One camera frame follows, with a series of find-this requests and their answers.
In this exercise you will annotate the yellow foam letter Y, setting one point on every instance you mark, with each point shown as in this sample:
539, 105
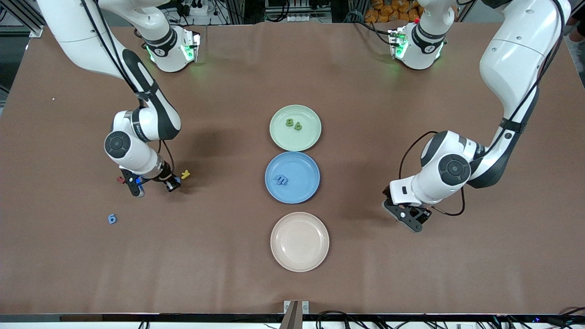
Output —
185, 174

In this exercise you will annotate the beige plate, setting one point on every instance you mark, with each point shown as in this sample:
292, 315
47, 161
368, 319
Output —
299, 242

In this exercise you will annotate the orange snack bags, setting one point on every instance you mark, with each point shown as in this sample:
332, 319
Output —
393, 11

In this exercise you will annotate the blue foam letter E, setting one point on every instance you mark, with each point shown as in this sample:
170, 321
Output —
284, 182

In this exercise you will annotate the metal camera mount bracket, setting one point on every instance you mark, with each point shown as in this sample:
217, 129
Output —
296, 313

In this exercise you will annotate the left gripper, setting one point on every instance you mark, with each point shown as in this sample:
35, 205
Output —
423, 214

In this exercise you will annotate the white arm base connector box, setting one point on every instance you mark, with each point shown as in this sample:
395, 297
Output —
396, 43
192, 45

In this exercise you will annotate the blue foam letter X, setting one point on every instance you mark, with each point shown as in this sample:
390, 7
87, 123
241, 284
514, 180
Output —
278, 179

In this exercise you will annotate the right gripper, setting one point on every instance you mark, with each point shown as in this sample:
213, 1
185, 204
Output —
166, 178

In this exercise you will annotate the blue foam digit six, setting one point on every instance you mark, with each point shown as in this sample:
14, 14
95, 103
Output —
112, 219

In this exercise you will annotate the white power strip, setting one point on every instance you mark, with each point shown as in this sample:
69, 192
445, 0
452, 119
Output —
308, 17

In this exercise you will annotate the blue plate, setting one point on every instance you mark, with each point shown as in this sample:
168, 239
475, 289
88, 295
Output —
301, 169

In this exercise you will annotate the aluminium frame profile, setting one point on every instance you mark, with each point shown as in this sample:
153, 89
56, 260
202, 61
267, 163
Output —
27, 20

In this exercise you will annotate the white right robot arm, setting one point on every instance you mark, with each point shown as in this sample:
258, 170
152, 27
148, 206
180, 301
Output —
77, 41

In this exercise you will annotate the brown table cover mat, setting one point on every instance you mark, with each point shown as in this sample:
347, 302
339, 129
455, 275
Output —
137, 256

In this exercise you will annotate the pale green plate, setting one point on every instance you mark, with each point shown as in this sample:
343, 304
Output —
311, 137

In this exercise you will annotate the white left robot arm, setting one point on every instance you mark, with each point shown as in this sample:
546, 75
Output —
516, 59

